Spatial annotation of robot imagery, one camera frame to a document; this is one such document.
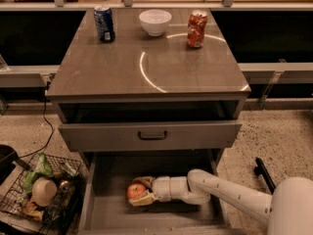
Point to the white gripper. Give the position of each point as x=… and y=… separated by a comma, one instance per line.
x=161, y=188

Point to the red apple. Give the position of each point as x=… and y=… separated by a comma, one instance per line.
x=134, y=190

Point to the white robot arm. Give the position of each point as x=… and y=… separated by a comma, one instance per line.
x=288, y=211

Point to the open grey middle drawer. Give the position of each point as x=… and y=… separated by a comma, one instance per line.
x=106, y=210

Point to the grey drawer cabinet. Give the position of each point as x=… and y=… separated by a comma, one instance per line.
x=140, y=78

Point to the beige cup in basket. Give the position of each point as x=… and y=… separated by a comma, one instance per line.
x=43, y=192

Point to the green chip bag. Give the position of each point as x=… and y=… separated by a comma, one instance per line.
x=42, y=169

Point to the black metal bar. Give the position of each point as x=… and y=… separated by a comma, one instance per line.
x=261, y=169

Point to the black object at left edge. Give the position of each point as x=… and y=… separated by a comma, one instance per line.
x=7, y=157

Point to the white bowl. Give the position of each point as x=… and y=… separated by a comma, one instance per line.
x=155, y=22

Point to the blue soda can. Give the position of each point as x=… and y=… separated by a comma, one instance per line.
x=104, y=23

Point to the crushed orange soda can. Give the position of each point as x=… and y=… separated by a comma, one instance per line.
x=196, y=27

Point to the grey upper drawer with handle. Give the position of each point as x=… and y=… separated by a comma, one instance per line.
x=150, y=136

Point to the black wire basket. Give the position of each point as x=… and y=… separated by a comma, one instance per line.
x=55, y=219

